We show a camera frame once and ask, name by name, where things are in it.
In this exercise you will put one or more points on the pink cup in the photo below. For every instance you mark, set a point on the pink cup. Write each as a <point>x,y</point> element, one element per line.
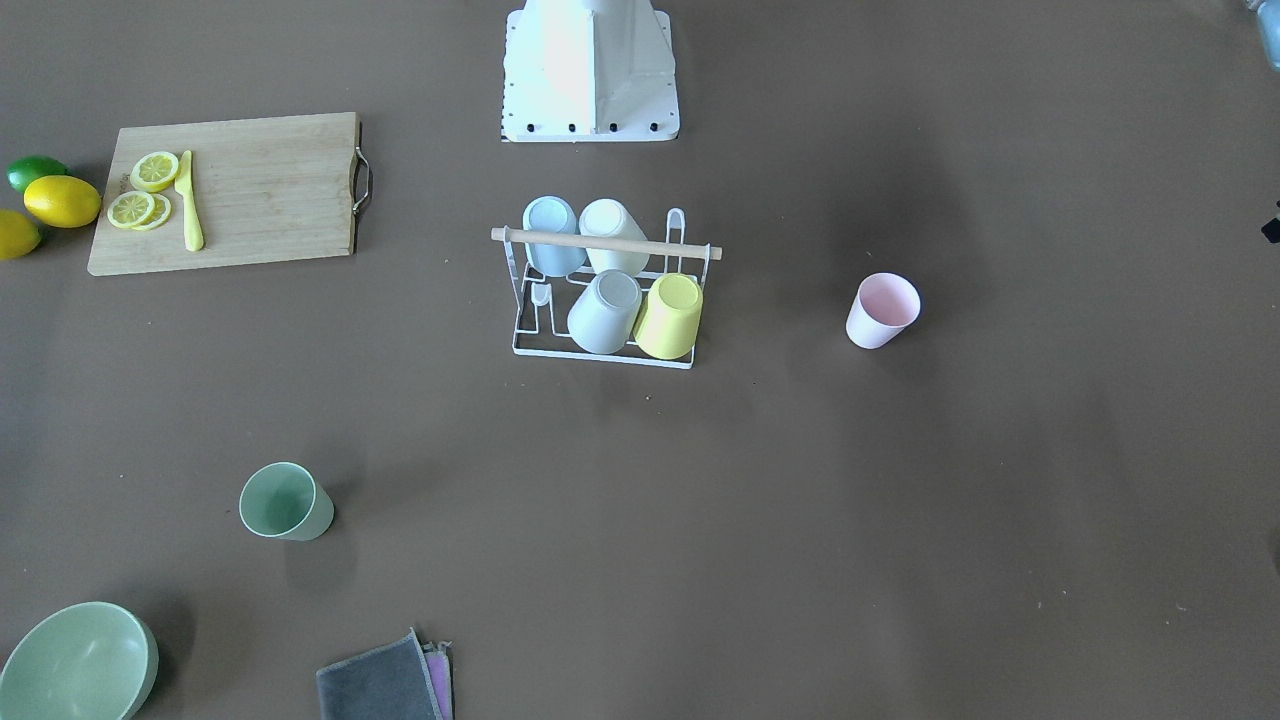
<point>885,304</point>

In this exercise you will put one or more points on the green cup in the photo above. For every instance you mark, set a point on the green cup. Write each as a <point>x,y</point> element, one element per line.
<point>284,501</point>

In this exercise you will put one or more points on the yellow cup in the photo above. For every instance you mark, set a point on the yellow cup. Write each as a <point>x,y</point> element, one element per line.
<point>668,324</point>

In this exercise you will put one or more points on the grey cup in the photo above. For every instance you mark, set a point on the grey cup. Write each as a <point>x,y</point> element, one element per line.
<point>601,321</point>

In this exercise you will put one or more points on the white cup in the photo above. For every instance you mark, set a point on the white cup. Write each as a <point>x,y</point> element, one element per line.
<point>610,219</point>

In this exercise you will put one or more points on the light blue cup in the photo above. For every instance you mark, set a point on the light blue cup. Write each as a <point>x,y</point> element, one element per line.
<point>551,214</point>

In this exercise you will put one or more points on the pink cloth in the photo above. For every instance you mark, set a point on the pink cloth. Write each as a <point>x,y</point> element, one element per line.
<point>437,656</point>

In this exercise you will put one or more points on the bamboo cutting board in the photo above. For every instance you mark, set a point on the bamboo cutting board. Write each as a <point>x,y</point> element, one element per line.
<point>266,190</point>

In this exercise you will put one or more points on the grey cloth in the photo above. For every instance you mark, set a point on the grey cloth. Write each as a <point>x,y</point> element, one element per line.
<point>389,682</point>

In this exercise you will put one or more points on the yellow plastic knife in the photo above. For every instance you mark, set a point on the yellow plastic knife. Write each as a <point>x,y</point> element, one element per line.
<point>185,186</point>

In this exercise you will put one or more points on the lemon slice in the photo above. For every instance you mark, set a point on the lemon slice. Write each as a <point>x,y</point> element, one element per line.
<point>155,172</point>
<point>132,209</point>
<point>161,214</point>

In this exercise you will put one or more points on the yellow lemon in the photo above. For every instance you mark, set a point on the yellow lemon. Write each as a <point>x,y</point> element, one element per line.
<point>18,235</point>
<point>62,201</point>

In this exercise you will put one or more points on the green bowl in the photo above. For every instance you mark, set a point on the green bowl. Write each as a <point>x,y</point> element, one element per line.
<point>93,660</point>

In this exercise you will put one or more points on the green lime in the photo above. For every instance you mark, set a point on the green lime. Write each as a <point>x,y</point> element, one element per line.
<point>23,171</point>

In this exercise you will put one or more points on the white wire cup holder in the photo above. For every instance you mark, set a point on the white wire cup holder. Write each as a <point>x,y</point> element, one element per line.
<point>535,294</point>

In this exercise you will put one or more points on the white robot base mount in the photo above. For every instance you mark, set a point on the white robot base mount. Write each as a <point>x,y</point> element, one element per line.
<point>589,72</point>

